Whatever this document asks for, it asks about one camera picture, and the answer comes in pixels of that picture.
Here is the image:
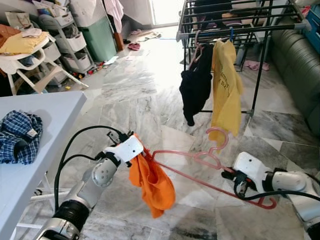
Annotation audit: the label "orange shirt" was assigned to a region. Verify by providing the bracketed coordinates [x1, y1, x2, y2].
[128, 134, 177, 219]

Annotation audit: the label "yellow folded towel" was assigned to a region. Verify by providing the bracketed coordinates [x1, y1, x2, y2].
[0, 31, 48, 55]

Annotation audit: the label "blue storage bag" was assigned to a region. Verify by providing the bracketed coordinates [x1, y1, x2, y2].
[302, 5, 320, 51]

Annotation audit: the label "black metal drying rack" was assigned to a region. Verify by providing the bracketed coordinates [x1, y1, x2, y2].
[176, 0, 313, 118]

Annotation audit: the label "pale blue folding table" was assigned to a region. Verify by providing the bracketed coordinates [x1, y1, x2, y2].
[0, 91, 88, 240]

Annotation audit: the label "pink hanging cloth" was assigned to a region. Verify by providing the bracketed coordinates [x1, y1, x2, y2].
[102, 0, 125, 33]

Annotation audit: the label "beige curtain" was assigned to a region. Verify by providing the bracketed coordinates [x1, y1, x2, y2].
[120, 0, 153, 26]

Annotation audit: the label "pale pink clothes hanger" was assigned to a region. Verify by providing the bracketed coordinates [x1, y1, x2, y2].
[189, 31, 207, 68]

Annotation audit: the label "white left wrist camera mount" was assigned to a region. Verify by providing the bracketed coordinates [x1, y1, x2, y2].
[102, 135, 145, 163]

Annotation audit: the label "white baby high chair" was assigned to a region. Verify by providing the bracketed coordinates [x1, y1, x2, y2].
[0, 27, 90, 96]

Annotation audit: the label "green plastic bin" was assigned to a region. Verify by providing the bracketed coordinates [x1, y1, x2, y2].
[79, 15, 118, 63]

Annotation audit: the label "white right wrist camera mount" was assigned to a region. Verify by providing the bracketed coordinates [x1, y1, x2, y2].
[232, 151, 271, 188]

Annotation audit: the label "blue plaid shorts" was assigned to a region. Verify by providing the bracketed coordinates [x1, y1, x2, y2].
[0, 110, 44, 166]

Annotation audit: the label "white plastic drawer tower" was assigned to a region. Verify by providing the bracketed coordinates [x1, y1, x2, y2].
[37, 0, 96, 73]

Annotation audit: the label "yellow shirt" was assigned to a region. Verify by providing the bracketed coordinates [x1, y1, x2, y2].
[209, 40, 245, 143]

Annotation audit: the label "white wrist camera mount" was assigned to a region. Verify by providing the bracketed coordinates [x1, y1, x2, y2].
[232, 151, 271, 188]
[102, 135, 145, 163]

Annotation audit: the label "black garment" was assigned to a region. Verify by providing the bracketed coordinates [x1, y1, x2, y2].
[179, 44, 215, 127]

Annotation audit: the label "grey-green leather sofa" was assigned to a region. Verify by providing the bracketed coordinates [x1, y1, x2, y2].
[272, 27, 320, 138]

